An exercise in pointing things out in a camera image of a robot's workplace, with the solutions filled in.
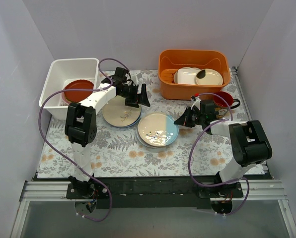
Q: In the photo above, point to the cream plate with black mark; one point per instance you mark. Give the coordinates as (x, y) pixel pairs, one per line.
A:
(208, 77)

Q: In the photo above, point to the white fluted deep plate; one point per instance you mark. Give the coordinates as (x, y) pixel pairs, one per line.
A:
(144, 143)

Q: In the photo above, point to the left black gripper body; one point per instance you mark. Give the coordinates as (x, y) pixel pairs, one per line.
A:
(135, 96)

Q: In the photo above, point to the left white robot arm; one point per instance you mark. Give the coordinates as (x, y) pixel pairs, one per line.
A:
(81, 125)

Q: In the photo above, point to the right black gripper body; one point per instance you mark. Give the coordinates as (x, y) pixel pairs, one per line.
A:
(190, 119)

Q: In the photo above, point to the cream and blue plate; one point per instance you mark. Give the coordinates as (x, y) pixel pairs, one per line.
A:
(158, 129)

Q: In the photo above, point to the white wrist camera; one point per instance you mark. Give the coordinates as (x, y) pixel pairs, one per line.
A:
(195, 100)
(133, 77)

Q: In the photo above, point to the blue plate under cream plate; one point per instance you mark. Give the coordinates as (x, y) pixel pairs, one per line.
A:
(137, 120)

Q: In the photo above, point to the white plastic bin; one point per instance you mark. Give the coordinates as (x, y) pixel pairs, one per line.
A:
(60, 74)

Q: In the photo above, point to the cream green floral plate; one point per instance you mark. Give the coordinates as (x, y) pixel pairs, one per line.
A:
(117, 114)

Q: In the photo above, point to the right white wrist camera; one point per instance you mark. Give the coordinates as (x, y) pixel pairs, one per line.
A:
(195, 100)

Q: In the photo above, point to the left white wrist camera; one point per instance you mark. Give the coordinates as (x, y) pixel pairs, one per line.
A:
(133, 77)

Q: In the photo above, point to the orange plastic bin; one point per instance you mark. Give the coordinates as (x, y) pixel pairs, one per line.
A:
(171, 60)

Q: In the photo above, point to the white rectangular dish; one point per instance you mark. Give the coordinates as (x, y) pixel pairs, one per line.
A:
(186, 75)

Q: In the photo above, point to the red and black mug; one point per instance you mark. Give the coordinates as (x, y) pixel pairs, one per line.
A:
(223, 101)

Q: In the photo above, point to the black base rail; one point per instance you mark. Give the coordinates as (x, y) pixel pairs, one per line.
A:
(149, 192)

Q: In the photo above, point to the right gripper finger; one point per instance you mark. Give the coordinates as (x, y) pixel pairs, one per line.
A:
(189, 113)
(183, 122)

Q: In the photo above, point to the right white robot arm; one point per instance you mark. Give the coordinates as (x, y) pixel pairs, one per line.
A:
(249, 143)

